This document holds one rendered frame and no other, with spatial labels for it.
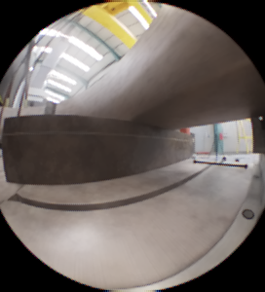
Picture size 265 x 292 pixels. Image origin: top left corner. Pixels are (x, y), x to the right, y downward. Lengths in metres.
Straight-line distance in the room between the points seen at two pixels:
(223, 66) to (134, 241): 0.45
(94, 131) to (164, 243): 0.53
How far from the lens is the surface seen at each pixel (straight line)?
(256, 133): 0.75
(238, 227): 0.25
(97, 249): 0.23
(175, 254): 0.23
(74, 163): 0.51
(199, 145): 7.84
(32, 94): 4.29
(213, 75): 0.30
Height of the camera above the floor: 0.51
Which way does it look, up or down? level
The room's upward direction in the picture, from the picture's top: 1 degrees counter-clockwise
